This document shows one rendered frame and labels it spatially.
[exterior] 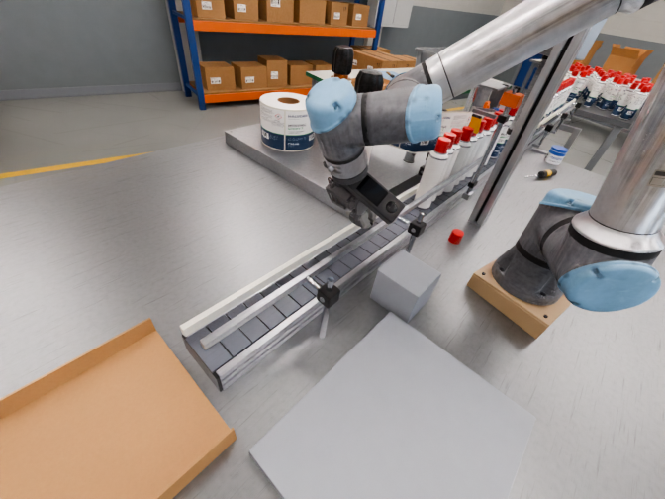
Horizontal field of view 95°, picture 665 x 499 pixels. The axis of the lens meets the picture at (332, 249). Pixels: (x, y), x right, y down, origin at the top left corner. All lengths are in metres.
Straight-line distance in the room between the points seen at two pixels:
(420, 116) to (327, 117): 0.13
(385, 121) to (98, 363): 0.60
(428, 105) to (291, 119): 0.72
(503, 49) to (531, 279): 0.45
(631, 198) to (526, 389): 0.37
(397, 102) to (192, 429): 0.56
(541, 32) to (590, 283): 0.37
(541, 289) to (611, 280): 0.22
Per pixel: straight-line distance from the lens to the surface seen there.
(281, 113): 1.13
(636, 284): 0.63
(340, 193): 0.63
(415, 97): 0.47
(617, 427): 0.79
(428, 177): 0.91
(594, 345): 0.90
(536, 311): 0.80
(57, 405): 0.66
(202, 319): 0.56
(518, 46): 0.60
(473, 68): 0.59
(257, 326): 0.58
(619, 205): 0.59
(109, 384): 0.64
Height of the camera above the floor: 1.36
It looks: 41 degrees down
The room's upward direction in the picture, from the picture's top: 8 degrees clockwise
